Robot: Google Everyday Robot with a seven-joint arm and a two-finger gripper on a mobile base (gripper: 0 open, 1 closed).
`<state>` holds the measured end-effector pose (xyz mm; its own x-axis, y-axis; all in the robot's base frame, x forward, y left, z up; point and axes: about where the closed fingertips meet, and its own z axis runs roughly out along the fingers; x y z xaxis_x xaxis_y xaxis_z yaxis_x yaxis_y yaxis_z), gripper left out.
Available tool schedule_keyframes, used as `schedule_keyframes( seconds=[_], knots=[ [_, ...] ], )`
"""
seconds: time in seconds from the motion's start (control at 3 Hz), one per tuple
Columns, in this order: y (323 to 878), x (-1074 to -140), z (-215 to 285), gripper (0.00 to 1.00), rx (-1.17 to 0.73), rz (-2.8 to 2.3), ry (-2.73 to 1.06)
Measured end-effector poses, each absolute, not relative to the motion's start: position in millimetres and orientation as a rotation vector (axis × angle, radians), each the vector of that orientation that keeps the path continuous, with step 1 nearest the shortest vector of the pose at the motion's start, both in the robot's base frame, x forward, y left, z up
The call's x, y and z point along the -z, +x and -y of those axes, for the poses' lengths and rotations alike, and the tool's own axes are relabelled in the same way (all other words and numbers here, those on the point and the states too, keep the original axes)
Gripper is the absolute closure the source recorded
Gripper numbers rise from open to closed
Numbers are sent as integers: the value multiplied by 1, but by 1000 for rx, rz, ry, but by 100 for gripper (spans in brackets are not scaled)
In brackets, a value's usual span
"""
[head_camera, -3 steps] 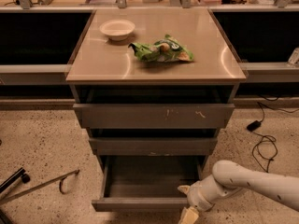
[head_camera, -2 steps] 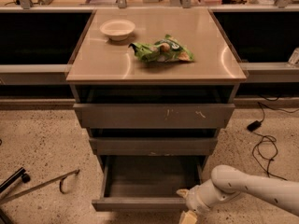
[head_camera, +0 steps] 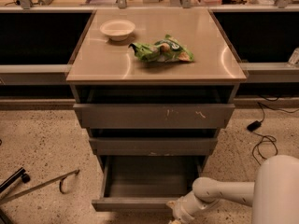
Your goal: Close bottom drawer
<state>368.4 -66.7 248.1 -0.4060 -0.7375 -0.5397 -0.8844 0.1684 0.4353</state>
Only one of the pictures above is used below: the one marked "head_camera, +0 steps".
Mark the black power adapter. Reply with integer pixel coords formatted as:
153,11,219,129
247,120,262,132

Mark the metal stand leg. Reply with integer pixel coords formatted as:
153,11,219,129
0,169,80,205

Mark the white bowl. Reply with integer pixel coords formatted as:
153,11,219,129
100,20,135,41

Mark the grey bottom drawer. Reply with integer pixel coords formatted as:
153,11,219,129
92,156,206,212

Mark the grey drawer cabinet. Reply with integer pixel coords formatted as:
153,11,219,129
65,7,249,173

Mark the black caster wheel bar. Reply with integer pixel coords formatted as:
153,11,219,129
0,168,31,193

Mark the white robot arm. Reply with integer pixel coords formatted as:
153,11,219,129
168,155,299,224

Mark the grey top drawer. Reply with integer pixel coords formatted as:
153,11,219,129
74,104,235,129

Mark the green chip bag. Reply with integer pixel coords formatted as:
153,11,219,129
129,35,194,63

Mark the grey middle drawer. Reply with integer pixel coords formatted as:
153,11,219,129
90,138,217,156

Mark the black cable on floor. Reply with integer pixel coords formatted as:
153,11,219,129
251,93,299,166

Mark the grey drawer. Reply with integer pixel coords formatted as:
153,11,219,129
74,104,235,129
90,138,217,156
92,156,206,212

